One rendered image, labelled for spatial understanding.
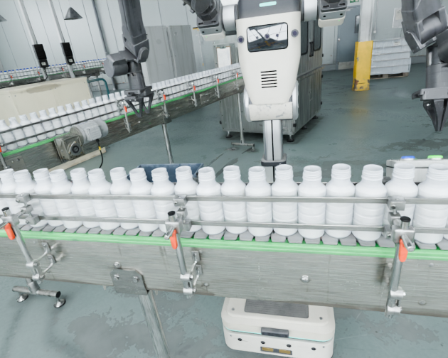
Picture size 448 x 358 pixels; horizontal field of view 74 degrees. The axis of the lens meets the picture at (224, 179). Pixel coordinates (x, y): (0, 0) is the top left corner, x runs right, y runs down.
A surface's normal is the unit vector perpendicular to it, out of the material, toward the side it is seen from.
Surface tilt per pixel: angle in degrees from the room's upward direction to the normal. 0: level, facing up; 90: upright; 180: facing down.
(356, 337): 0
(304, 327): 31
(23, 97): 90
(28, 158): 90
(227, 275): 90
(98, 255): 90
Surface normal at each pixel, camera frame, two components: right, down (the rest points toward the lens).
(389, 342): -0.11, -0.90
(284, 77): -0.22, 0.43
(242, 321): -0.20, -0.55
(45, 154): 0.86, 0.13
